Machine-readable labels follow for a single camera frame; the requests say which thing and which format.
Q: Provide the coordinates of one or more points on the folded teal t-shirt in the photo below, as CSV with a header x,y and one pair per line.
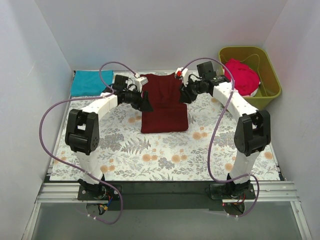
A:
x,y
86,84

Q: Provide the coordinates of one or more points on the dark red t-shirt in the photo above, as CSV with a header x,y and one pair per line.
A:
x,y
169,114

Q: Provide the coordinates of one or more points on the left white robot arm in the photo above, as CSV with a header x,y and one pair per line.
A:
x,y
83,131

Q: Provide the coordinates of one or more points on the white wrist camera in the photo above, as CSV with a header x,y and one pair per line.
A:
x,y
140,82
182,74

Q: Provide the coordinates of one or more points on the olive green plastic bin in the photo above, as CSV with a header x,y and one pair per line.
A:
x,y
258,60

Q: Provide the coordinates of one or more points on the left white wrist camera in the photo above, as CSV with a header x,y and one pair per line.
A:
x,y
140,82

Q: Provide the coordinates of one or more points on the bright pink t-shirt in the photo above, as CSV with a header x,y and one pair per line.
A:
x,y
246,80

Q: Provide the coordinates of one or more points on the floral patterned table mat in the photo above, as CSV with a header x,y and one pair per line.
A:
x,y
205,151

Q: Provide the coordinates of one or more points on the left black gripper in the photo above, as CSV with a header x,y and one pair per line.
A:
x,y
142,100

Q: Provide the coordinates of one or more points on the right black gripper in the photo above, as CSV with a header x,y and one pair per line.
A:
x,y
185,91

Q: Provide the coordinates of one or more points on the aluminium frame rail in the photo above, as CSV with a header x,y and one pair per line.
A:
x,y
67,192

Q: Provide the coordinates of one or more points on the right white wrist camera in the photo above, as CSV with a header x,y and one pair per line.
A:
x,y
182,74

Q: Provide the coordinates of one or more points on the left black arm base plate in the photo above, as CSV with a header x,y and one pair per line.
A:
x,y
115,192

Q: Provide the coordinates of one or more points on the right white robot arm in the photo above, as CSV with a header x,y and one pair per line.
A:
x,y
253,129

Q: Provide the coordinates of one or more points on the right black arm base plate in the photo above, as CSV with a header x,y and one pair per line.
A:
x,y
224,191

